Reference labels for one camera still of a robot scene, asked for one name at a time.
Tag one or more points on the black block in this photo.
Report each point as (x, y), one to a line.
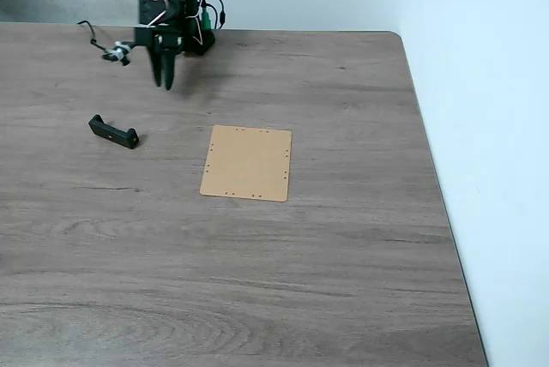
(113, 133)

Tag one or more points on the green controller board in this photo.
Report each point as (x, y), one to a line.
(206, 20)

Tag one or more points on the tan board with holes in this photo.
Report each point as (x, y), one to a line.
(246, 164)

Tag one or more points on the small gripper-mounted camera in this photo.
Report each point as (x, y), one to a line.
(119, 52)

